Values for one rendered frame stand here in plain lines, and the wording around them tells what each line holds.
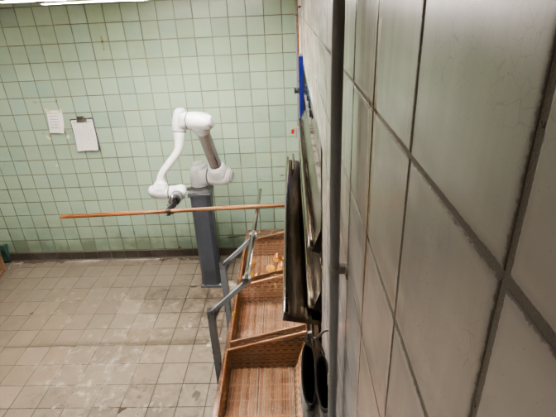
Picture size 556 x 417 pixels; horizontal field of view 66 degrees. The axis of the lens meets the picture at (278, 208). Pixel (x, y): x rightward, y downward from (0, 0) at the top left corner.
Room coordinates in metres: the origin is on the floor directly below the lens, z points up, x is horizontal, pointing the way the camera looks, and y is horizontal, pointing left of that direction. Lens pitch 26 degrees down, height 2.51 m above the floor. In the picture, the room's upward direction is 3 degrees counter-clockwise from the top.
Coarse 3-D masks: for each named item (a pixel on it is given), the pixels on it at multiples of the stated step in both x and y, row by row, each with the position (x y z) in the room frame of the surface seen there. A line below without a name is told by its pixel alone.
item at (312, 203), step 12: (300, 120) 3.00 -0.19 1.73; (300, 132) 2.68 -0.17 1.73; (300, 144) 2.43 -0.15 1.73; (300, 156) 2.24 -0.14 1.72; (312, 156) 1.99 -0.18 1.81; (312, 168) 1.88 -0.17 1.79; (312, 180) 1.76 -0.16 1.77; (312, 192) 1.66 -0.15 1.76; (312, 204) 1.57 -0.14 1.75; (312, 216) 1.49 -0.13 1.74; (312, 228) 1.41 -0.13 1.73; (312, 240) 1.31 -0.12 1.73
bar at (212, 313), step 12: (252, 228) 2.44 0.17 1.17; (252, 240) 2.29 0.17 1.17; (252, 252) 2.16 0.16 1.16; (228, 264) 2.39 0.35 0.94; (228, 288) 2.40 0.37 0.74; (240, 288) 1.90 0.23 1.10; (228, 300) 1.90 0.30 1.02; (216, 312) 1.91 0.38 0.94; (228, 312) 2.37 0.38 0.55; (216, 324) 1.92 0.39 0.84; (228, 324) 2.37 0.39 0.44; (216, 336) 1.89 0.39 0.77; (216, 348) 1.89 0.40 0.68; (216, 360) 1.89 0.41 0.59; (216, 372) 1.89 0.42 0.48
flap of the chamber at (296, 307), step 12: (300, 192) 2.47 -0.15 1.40; (300, 204) 2.29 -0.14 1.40; (300, 216) 2.14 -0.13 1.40; (300, 228) 1.99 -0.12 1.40; (300, 240) 1.87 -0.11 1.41; (300, 252) 1.75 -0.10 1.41; (300, 264) 1.65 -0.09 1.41; (300, 276) 1.55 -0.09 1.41; (300, 288) 1.47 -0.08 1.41; (300, 300) 1.38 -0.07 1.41; (300, 312) 1.31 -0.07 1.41; (312, 312) 1.32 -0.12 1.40
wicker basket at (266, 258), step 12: (264, 240) 3.03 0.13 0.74; (276, 240) 3.02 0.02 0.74; (264, 252) 3.03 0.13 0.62; (276, 252) 3.02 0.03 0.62; (264, 264) 2.90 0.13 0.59; (276, 264) 2.89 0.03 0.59; (240, 276) 2.54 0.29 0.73; (252, 276) 2.49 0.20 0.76; (264, 276) 2.49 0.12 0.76; (264, 288) 2.49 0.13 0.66
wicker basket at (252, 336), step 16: (256, 288) 2.42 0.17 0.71; (272, 288) 2.42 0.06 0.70; (240, 304) 2.40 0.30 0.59; (256, 304) 2.39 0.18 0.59; (272, 304) 2.38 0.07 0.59; (240, 320) 2.23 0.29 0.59; (256, 320) 2.23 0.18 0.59; (272, 320) 2.22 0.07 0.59; (240, 336) 2.08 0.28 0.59; (256, 336) 1.88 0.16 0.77
